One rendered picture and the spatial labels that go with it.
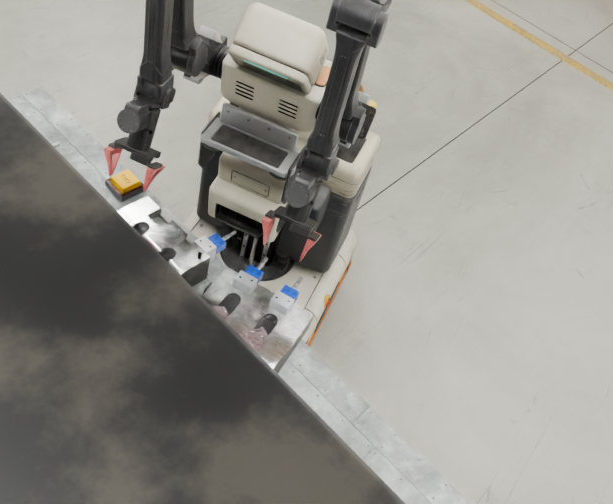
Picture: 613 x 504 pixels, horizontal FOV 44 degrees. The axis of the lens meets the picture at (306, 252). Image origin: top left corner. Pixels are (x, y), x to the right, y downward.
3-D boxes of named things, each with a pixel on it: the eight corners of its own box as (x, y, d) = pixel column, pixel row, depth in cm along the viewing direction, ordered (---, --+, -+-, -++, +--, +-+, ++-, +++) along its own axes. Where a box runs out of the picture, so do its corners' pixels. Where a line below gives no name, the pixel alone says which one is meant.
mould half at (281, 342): (224, 279, 198) (229, 252, 190) (309, 327, 194) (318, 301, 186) (104, 421, 166) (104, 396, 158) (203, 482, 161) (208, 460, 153)
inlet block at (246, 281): (256, 260, 201) (259, 247, 197) (272, 269, 200) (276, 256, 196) (231, 291, 193) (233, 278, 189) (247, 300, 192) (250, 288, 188)
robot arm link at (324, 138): (392, 8, 146) (341, -12, 147) (383, 21, 142) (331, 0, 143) (340, 168, 177) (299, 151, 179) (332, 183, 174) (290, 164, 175)
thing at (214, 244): (228, 232, 209) (230, 219, 205) (240, 243, 208) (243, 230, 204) (192, 254, 202) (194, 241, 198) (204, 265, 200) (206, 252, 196)
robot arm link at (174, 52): (208, 45, 191) (189, 37, 192) (195, 39, 181) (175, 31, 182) (195, 79, 193) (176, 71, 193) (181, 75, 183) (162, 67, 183)
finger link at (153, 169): (146, 197, 184) (156, 162, 181) (120, 185, 185) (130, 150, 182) (158, 191, 190) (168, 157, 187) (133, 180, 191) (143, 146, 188)
